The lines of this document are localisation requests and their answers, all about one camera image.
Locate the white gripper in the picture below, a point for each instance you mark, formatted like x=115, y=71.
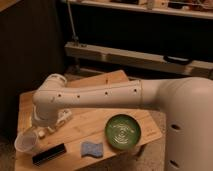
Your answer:
x=64, y=116

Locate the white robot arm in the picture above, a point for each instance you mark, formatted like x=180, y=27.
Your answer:
x=187, y=103

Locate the black rectangular block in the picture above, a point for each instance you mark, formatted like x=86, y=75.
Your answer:
x=49, y=154

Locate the blue sponge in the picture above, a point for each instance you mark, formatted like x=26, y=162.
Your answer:
x=91, y=149

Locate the green round plate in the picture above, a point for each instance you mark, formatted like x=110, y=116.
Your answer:
x=122, y=132

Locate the metal pole stand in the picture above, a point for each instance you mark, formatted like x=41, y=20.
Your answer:
x=74, y=35

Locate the wooden shelf beam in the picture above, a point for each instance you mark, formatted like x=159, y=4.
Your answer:
x=138, y=59

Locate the upper wooden shelf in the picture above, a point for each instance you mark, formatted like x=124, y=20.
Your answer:
x=202, y=9

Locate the black handle on beam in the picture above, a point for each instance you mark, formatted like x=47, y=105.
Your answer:
x=177, y=61

